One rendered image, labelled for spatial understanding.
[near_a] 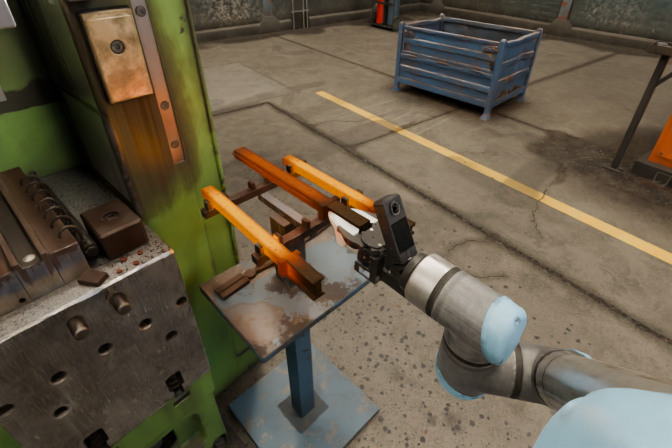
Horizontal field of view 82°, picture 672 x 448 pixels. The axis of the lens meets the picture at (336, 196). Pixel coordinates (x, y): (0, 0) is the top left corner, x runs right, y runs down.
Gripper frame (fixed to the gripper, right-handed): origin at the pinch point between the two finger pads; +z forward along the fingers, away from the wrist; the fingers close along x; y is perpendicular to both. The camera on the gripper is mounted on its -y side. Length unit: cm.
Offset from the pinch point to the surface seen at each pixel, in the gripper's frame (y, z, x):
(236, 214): 6.7, 19.7, -11.1
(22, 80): -12, 79, -33
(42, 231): 5, 38, -43
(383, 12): 83, 454, 551
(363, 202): 6.1, 3.9, 12.3
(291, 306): 33.6, 10.1, -4.9
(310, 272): 4.9, -5.4, -11.4
